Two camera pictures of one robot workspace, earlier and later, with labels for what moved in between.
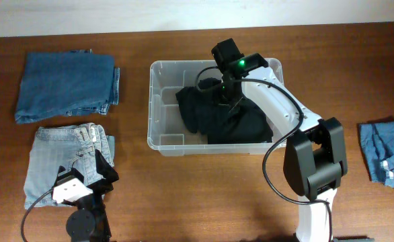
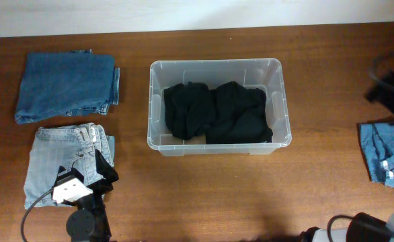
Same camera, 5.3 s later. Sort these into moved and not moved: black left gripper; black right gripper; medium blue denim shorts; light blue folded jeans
Moved: black right gripper
Not moved: light blue folded jeans; black left gripper; medium blue denim shorts
